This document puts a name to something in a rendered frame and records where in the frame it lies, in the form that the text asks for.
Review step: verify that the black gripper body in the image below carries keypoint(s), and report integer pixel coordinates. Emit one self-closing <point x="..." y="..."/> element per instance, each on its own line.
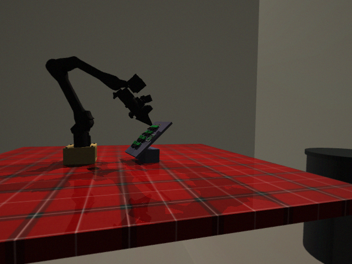
<point x="136" y="109"/>

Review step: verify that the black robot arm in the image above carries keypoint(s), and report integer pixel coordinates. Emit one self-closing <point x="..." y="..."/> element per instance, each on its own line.
<point x="58" y="68"/>

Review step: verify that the grey switch panel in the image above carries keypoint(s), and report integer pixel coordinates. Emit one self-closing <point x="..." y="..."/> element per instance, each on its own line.
<point x="141" y="150"/>

